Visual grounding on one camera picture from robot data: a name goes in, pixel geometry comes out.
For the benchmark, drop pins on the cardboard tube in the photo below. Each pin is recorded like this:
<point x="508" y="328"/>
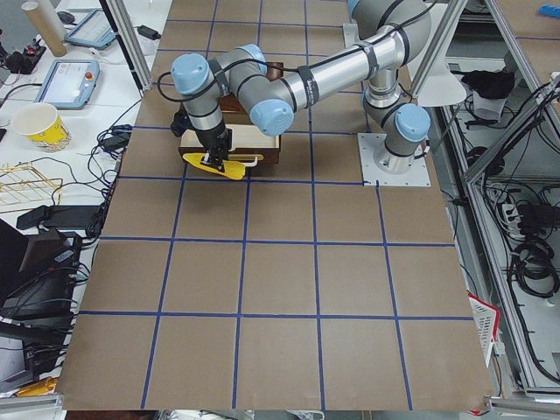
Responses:
<point x="46" y="21"/>

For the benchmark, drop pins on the yellow white paper cup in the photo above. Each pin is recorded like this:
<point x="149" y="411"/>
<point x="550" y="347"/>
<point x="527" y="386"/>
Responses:
<point x="41" y="123"/>

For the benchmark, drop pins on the near teach pendant tablet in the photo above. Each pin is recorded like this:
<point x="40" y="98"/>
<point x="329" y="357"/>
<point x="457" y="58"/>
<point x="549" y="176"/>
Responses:
<point x="69" y="84"/>

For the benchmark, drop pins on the wooden drawer box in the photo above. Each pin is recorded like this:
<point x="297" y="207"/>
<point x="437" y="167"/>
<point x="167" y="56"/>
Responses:
<point x="248" y="142"/>

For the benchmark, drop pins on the white lamp shade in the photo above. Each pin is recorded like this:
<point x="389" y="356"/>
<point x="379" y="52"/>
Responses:
<point x="440" y="87"/>

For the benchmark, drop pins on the red white plastic basket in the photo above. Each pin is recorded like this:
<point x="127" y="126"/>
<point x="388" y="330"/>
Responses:
<point x="487" y="319"/>

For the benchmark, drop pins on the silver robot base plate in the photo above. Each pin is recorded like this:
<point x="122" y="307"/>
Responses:
<point x="380" y="168"/>

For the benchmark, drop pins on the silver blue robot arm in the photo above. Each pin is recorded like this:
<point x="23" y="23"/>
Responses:
<point x="391" y="34"/>

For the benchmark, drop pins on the aluminium frame post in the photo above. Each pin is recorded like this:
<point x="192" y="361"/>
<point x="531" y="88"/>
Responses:
<point x="121" y="25"/>

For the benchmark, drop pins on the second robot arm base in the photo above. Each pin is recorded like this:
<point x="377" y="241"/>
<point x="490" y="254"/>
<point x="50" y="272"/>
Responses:
<point x="405" y="124"/>

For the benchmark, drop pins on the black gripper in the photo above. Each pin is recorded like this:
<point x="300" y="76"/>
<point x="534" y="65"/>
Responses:
<point x="214" y="139"/>

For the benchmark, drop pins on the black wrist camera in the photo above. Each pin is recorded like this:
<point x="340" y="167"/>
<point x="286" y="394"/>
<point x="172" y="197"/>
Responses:
<point x="180" y="123"/>

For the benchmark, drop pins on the far teach pendant tablet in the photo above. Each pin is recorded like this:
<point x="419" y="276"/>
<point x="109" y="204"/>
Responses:
<point x="93" y="30"/>

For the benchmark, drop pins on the gold wire rack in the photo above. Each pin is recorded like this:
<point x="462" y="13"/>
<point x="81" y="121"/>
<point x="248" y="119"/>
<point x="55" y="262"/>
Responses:
<point x="24" y="187"/>

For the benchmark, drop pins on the teach pendant tablet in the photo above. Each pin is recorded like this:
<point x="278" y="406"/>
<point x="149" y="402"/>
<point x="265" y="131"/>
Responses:
<point x="93" y="30"/>
<point x="69" y="84"/>

